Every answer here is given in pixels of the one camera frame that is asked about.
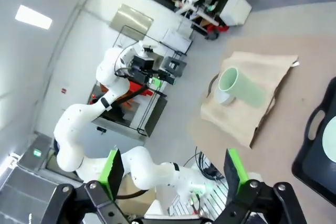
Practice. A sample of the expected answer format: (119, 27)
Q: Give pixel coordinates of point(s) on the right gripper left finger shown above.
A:
(114, 171)

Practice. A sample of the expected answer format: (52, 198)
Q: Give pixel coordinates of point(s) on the black tray with smooth base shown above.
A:
(312, 166)

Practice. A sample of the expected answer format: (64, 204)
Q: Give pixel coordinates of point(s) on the green exit sign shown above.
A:
(36, 152)

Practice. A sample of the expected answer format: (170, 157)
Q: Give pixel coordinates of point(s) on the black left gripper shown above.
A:
(141, 69)

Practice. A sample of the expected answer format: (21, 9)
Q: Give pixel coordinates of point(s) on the light green bowl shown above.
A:
(330, 140)

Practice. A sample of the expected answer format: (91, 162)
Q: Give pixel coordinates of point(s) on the small grey round dish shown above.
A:
(224, 98)

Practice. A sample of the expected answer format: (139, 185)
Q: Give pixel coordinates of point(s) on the cardboard box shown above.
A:
(136, 195)

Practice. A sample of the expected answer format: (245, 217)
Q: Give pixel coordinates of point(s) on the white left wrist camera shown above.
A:
(147, 46)

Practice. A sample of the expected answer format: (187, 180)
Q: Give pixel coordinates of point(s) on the light green tall cup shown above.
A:
(246, 90)

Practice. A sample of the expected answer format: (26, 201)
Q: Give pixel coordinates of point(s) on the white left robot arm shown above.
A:
(71, 119)

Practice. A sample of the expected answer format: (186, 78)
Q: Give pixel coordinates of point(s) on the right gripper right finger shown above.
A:
(235, 171)

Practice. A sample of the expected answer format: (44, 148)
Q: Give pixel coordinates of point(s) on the rectangular ceiling light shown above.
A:
(33, 16)

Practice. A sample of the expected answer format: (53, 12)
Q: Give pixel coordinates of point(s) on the black metal frame cart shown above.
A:
(155, 108)

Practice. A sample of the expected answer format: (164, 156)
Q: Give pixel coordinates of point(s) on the white plastic bin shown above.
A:
(235, 9)

